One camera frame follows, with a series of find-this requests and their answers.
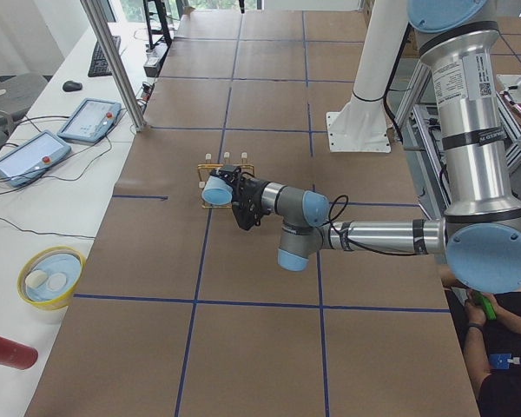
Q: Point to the far blue teach pendant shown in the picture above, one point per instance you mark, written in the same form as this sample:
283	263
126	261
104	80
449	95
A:
91	121

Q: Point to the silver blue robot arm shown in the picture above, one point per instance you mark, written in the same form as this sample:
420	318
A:
480	232

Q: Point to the blue teach pendant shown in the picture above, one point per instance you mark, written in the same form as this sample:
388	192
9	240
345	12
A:
32	159
91	121

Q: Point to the light blue plastic cup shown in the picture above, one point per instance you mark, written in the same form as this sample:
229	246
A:
217	192

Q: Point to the aluminium frame post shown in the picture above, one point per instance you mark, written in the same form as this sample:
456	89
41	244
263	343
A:
101	29

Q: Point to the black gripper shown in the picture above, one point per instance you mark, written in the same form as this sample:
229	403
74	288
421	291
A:
250	192

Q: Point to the black computer mouse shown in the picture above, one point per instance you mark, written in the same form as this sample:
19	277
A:
71	86

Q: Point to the red cylinder bottle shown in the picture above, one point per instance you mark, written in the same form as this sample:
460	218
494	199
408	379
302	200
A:
16	355

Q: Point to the seated person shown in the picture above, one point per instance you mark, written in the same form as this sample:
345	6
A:
491	349

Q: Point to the near blue teach pendant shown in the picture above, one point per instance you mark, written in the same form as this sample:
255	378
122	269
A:
32	159

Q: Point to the gold wire cup holder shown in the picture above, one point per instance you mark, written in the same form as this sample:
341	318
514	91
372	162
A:
203	170

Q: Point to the black keyboard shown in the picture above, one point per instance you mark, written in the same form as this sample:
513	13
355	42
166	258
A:
98	64

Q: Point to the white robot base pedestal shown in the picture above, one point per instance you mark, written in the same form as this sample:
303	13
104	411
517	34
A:
361	125

